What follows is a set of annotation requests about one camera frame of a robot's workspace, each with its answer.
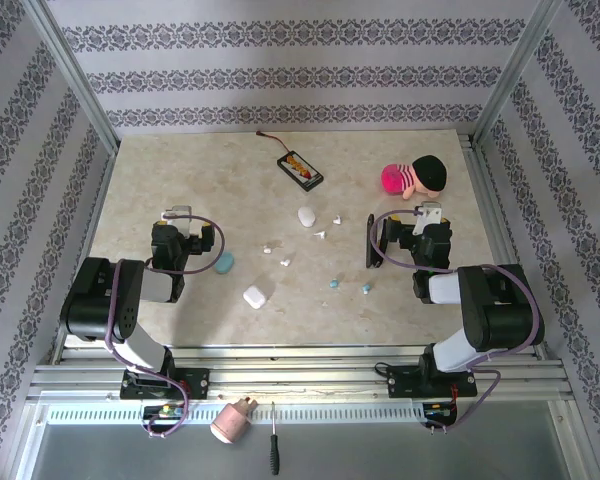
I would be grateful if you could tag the pink plush doll black hat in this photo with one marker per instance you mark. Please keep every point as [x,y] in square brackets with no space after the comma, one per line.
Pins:
[430,172]

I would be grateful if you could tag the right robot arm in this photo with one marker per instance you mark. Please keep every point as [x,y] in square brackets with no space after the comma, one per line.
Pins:
[500,310]

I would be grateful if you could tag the pink cylinder plug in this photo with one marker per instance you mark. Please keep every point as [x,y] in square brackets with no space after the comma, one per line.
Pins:
[230,422]

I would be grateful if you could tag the white oval earbud case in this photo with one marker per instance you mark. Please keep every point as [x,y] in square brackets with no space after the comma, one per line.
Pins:
[306,216]

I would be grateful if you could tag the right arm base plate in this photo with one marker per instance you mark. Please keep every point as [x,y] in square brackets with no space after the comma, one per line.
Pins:
[400,382]

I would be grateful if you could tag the aluminium frame post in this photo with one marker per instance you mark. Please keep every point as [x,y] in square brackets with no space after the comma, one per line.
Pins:
[75,75]
[515,75]

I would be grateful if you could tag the black folding clip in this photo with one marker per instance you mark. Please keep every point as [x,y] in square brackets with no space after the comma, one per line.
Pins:
[375,250]

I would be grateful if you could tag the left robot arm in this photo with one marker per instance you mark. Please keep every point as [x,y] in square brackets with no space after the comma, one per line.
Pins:
[100,300]

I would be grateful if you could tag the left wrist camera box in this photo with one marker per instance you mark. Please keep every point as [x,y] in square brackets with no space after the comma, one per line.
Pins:
[182,220]

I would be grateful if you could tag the blue earbud case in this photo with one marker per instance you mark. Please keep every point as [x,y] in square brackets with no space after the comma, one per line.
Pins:
[225,264]

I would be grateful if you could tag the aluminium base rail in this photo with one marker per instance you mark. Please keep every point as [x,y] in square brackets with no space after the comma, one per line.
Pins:
[305,380]

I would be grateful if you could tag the black balance charging board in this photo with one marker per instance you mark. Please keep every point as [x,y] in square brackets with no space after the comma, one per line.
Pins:
[300,172]

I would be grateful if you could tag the aluminium side rail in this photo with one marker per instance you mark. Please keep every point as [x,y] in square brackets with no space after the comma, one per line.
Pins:
[97,200]
[486,200]

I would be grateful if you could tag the small circuit board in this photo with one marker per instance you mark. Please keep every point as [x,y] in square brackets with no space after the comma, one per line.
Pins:
[166,411]
[437,411]

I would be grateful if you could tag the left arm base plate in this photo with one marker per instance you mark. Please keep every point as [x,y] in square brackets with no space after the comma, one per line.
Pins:
[197,382]

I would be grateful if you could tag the white square earbud case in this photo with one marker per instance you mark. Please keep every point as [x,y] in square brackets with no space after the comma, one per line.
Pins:
[254,298]

